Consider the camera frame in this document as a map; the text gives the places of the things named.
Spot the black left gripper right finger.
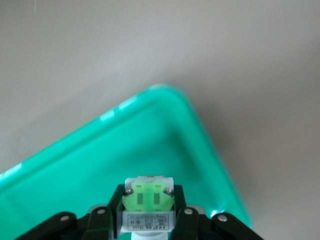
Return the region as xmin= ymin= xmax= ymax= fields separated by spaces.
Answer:
xmin=171 ymin=184 xmax=264 ymax=240

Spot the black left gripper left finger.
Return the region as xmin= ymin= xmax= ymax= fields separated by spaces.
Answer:
xmin=14 ymin=184 xmax=126 ymax=240

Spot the green push button switch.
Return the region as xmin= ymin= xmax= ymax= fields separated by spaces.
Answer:
xmin=117 ymin=174 xmax=176 ymax=240

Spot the green plastic tray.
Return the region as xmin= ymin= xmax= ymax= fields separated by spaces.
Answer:
xmin=0 ymin=83 xmax=255 ymax=240

